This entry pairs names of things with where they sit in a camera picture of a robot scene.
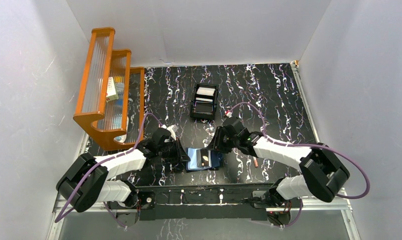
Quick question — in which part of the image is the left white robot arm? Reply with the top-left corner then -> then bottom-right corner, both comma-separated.
56,126 -> 190,213

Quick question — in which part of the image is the black card box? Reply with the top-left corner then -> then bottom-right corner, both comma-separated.
190,83 -> 219,121

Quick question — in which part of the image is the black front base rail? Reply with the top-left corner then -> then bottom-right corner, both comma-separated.
108,180 -> 304,229

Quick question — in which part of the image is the white card stack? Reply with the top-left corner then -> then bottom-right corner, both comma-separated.
195,87 -> 216,102

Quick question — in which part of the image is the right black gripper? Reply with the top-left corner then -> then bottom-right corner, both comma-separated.
206,126 -> 239,154

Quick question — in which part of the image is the white orange pen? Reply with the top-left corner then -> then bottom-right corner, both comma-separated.
253,157 -> 259,168

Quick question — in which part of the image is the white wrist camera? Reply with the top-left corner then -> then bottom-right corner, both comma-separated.
161,124 -> 178,140
224,110 -> 233,118

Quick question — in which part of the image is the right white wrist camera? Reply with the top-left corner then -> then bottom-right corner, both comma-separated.
224,110 -> 233,118

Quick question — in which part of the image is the white red small box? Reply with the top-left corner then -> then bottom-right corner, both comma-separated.
105,77 -> 118,103

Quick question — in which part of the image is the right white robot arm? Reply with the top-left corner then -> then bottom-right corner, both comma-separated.
207,117 -> 350,207

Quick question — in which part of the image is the orange wooden rack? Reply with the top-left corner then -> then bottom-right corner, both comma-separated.
73,27 -> 145,151

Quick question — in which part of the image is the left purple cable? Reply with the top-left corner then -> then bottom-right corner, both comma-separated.
54,112 -> 165,224

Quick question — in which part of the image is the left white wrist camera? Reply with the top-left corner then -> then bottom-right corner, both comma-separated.
161,124 -> 178,140

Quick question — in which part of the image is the blue leather card holder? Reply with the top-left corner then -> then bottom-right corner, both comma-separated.
186,148 -> 224,172

